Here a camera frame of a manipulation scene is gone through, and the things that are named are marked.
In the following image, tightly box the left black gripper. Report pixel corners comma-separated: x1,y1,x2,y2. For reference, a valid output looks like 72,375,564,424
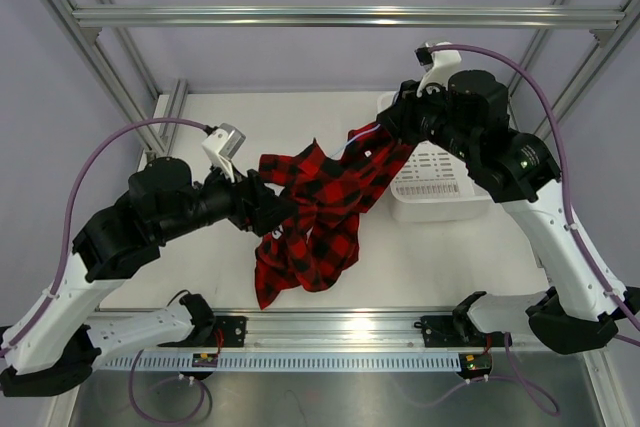
157,154,300,243

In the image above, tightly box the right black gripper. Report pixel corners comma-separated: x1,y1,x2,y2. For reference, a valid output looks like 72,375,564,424
378,75,478,165

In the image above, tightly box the light blue wire hanger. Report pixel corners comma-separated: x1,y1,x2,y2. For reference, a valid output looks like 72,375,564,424
329,124,380,159

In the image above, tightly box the red black plaid shirt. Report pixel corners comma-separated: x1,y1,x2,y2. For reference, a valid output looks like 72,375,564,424
254,127,403,309

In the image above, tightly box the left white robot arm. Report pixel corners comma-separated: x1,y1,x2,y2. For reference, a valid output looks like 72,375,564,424
1,157,297,397

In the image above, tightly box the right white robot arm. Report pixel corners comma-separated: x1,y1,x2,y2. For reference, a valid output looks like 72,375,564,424
376,70,639,355

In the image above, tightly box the white plastic basket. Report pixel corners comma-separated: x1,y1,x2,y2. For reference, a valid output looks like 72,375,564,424
376,91,494,225

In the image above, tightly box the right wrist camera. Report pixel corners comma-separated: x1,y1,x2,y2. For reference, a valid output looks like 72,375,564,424
415,42,462,97

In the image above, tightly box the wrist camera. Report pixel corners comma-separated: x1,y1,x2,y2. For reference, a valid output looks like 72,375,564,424
415,42,462,97
201,123,246,183

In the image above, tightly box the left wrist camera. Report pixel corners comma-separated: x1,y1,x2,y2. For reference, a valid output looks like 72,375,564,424
201,123,246,183

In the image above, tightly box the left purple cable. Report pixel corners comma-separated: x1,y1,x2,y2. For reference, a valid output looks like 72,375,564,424
0,118,214,421

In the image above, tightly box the purple cable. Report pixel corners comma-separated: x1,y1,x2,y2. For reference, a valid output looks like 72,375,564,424
399,44,640,421
0,118,214,421

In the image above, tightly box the aluminium frame crossbar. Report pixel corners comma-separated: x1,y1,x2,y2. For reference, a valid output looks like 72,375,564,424
73,5,625,31

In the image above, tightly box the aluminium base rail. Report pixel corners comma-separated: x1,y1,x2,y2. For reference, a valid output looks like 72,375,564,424
84,310,566,352

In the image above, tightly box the white slotted cable duct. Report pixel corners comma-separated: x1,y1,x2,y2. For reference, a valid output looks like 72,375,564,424
104,351,462,373

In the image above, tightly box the right aluminium frame post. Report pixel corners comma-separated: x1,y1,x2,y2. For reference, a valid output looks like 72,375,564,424
523,0,639,120

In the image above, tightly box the aluminium frame post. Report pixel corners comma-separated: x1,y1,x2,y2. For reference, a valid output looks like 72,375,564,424
523,0,639,120
9,0,169,168

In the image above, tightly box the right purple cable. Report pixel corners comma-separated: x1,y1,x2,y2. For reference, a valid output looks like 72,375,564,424
399,44,640,421

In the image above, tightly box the left aluminium frame post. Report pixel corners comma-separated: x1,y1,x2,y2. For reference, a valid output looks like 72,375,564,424
9,0,169,168

